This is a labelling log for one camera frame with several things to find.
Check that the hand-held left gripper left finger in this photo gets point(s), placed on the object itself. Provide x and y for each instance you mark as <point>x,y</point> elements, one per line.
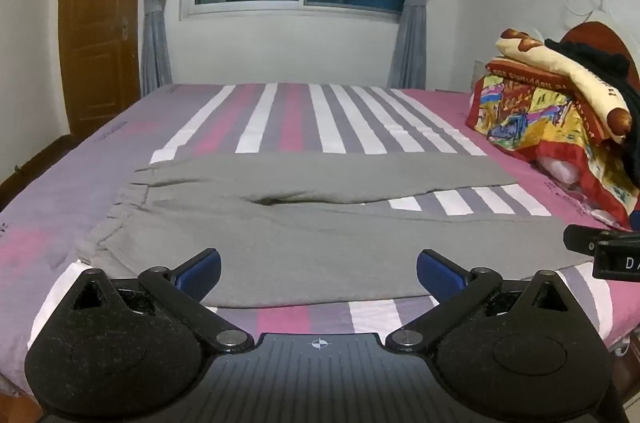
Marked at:
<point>202,275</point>

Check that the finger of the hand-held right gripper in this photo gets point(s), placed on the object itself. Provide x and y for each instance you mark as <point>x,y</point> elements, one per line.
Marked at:
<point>580,239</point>

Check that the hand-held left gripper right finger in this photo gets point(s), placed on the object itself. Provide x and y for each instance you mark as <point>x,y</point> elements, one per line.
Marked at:
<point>437,275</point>

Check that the grey pants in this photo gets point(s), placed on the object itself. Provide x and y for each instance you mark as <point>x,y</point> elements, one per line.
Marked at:
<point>300,243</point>

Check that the white pillow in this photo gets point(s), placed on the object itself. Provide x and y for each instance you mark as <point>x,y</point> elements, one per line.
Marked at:
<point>560,168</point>

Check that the colourful printed blanket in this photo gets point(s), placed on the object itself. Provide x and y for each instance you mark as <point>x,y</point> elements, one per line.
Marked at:
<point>540,123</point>

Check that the cream printed blanket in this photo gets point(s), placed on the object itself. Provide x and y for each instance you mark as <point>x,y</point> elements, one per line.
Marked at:
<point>575,73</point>

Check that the black knitted cloth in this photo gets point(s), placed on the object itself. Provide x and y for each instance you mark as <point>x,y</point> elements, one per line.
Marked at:
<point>612,68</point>

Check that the bed with striped sheet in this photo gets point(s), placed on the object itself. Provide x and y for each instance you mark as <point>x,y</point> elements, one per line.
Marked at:
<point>310,113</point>

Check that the wooden headboard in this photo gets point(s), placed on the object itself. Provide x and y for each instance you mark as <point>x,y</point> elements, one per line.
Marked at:
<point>595,34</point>

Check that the wooden door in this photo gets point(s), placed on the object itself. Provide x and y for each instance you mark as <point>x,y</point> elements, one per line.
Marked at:
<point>100,28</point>

